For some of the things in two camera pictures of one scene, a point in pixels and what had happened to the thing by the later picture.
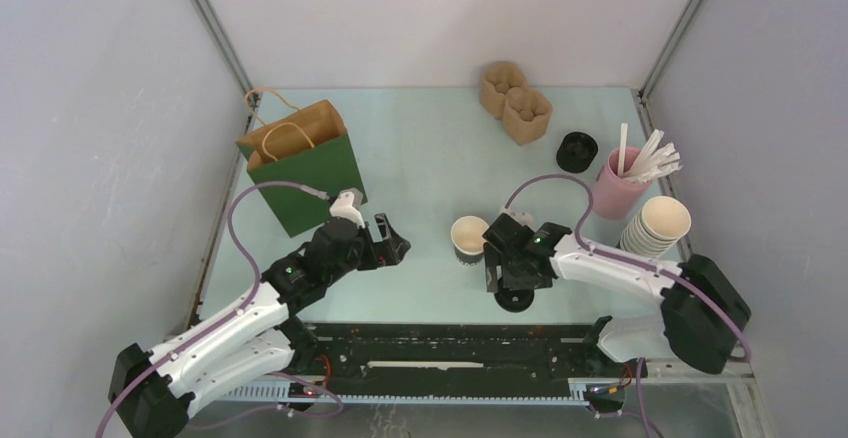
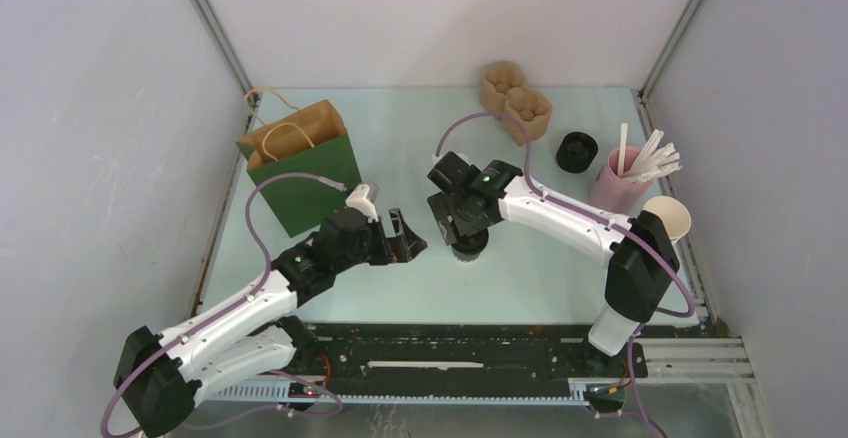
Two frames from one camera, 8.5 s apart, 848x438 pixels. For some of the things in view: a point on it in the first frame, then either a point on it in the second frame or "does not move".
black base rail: (538, 362) does not move
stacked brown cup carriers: (503, 93) does not move
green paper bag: (309, 146) does not move
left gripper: (381, 253) -> (400, 248)
